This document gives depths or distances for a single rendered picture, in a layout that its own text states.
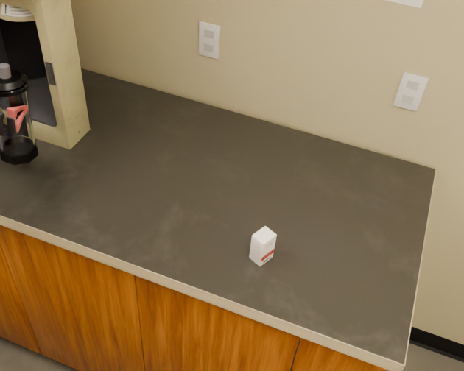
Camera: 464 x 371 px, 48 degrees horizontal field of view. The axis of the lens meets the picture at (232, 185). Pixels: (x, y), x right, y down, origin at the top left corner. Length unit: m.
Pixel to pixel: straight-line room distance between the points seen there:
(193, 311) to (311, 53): 0.82
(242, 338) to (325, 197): 0.45
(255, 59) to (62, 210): 0.74
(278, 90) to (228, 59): 0.19
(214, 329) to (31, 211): 0.58
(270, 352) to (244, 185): 0.46
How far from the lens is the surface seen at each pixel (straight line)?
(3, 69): 1.42
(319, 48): 1.61
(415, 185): 1.65
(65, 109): 1.57
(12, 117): 1.40
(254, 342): 1.42
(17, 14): 1.51
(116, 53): 1.93
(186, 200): 1.46
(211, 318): 1.41
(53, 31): 1.46
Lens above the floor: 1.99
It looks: 44 degrees down
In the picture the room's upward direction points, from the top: 5 degrees clockwise
